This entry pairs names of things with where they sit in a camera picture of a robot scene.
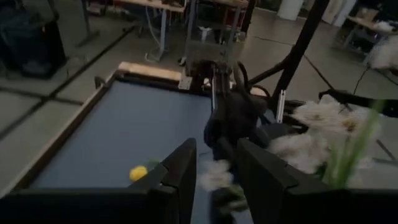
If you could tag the wooden table border board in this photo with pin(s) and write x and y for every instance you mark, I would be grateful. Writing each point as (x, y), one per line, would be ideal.
(149, 70)

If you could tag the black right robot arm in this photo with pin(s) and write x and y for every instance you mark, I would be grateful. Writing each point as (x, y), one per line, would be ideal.
(236, 109)

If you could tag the wooden workbench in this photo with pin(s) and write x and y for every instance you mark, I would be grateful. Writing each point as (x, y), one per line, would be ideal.
(149, 4)

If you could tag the grey metal cart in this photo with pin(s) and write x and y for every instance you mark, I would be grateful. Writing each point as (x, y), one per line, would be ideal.
(214, 49)

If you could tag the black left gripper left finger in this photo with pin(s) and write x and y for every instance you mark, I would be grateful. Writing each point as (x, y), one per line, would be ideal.
(77, 208)

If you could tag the black metal rig frame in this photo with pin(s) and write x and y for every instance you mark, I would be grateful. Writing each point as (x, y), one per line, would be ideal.
(298, 46)

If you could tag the short-stemmed yellow tulip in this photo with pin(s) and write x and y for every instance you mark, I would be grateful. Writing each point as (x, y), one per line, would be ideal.
(138, 173)

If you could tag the black floor bin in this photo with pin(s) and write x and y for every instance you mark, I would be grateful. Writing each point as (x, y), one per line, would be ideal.
(37, 46)

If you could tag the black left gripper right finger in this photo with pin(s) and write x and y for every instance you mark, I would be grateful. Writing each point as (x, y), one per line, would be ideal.
(326, 208)

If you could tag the black table edge rail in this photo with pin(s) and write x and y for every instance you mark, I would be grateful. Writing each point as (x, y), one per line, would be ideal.
(112, 79)

